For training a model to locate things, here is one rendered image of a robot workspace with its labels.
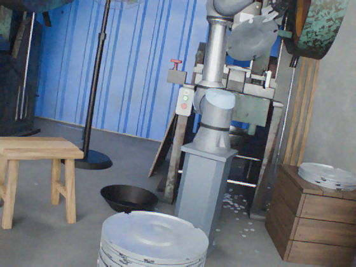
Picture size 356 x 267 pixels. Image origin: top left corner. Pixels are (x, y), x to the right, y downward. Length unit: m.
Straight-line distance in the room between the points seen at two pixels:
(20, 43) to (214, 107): 1.80
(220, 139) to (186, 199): 0.27
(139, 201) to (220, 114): 0.80
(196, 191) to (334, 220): 0.64
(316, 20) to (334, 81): 1.61
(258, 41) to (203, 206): 0.91
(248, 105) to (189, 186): 0.73
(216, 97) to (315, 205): 0.64
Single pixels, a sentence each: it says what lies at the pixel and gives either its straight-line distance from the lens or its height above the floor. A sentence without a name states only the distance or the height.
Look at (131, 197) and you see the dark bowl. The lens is 2.17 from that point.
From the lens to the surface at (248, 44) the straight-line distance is 2.07.
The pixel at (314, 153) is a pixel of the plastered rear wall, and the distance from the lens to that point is 3.73.
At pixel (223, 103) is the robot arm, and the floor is 0.64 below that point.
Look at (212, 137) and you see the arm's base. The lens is 1.56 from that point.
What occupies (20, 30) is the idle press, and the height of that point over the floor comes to 0.79.
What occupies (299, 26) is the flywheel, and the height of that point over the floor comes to 1.11.
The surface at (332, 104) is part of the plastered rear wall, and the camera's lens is 3.69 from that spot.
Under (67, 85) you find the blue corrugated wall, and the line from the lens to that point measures 3.79.
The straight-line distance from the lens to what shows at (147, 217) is 1.22.
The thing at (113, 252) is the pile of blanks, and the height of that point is 0.29.
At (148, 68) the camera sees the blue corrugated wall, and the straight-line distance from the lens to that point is 3.57.
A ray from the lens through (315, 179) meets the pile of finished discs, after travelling 1.85.
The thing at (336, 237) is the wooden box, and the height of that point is 0.15.
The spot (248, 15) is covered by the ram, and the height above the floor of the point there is 1.08.
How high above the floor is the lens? 0.79
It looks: 11 degrees down
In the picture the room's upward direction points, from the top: 10 degrees clockwise
